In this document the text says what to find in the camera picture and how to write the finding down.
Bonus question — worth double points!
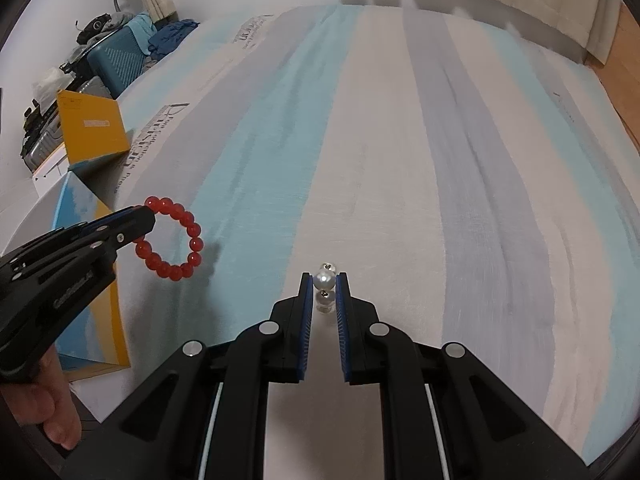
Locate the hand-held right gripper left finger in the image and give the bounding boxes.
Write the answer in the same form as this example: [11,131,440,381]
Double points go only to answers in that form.
[97,271,316,480]

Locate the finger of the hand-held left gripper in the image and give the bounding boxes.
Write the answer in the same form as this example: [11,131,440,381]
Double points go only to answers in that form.
[0,204,147,272]
[10,207,157,282]

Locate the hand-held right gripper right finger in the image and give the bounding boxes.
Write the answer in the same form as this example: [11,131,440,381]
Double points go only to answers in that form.
[336,272,593,480]

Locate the white pearl drop earring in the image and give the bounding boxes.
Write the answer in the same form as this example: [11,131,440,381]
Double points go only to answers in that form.
[311,261,337,313]

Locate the red bead bracelet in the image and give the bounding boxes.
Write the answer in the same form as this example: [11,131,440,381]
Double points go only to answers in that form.
[134,196,205,282]

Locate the blue and yellow box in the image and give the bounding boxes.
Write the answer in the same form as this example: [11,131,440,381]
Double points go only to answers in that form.
[52,170,132,368]

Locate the person's left hand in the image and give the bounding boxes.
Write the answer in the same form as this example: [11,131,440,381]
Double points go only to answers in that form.
[0,346,83,451]

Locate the silver suitcase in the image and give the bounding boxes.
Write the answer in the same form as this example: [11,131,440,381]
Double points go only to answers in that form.
[20,125,68,171]

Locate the small yellow cardboard box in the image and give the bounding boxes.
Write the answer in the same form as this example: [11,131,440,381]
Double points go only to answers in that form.
[56,90,132,166]

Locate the striped bed sheet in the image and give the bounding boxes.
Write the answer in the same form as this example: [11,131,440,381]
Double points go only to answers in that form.
[75,2,640,466]

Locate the teal ribbed suitcase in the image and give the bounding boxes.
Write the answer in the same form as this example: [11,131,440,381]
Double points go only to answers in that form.
[87,27,151,98]

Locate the dark blue cloth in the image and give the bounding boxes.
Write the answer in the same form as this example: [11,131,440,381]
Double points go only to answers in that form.
[147,19,201,61]

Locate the light blue cloth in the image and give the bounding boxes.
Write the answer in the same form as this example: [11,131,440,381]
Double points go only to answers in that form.
[127,12,156,53]

